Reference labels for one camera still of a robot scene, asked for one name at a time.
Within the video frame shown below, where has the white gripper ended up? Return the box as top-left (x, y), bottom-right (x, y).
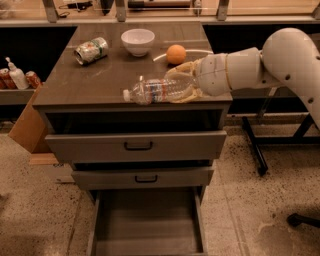
top-left (165, 54), bottom-right (231, 103)

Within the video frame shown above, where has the clear plastic water bottle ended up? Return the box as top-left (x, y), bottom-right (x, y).
top-left (123, 78), bottom-right (197, 105)

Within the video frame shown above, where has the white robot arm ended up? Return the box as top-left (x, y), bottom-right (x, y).
top-left (166, 28), bottom-right (320, 127)

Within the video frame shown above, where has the top grey drawer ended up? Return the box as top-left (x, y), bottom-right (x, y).
top-left (45, 131), bottom-right (226, 163)

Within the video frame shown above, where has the grey drawer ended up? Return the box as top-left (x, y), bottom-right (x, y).
top-left (45, 131), bottom-right (226, 163)
top-left (71, 166), bottom-right (214, 190)
top-left (86, 187), bottom-right (208, 256)

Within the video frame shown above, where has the grey drawer cabinet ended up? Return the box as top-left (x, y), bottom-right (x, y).
top-left (32, 21), bottom-right (234, 201)

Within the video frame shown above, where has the middle grey drawer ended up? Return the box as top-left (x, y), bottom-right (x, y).
top-left (71, 166), bottom-right (214, 190)

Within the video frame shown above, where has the bottom grey drawer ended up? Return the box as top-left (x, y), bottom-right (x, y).
top-left (86, 187), bottom-right (208, 256)

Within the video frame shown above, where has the white pump bottle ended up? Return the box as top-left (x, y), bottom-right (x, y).
top-left (6, 57), bottom-right (29, 90)

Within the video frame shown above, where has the orange fruit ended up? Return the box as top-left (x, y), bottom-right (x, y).
top-left (166, 45), bottom-right (186, 65)

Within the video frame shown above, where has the white ceramic bowl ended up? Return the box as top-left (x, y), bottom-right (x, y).
top-left (121, 29), bottom-right (155, 57)

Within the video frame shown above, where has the crushed green soda can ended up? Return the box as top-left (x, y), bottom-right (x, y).
top-left (74, 37), bottom-right (109, 65)

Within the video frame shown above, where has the brown cardboard box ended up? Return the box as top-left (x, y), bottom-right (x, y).
top-left (8, 87), bottom-right (51, 154)

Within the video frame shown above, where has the black chair base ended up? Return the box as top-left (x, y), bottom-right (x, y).
top-left (287, 213), bottom-right (320, 228)

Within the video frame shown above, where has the red soda can at edge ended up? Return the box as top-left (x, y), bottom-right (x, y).
top-left (0, 68), bottom-right (16, 89)

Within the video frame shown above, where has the black table leg frame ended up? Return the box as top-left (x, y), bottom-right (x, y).
top-left (242, 114), bottom-right (320, 176)

